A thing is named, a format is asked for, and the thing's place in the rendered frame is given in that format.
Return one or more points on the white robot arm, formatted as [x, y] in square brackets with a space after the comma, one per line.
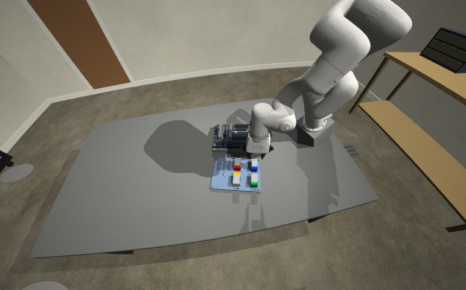
[367, 27]

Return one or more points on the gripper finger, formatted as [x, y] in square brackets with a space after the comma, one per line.
[270, 149]
[243, 146]

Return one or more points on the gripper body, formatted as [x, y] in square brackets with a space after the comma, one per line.
[255, 146]

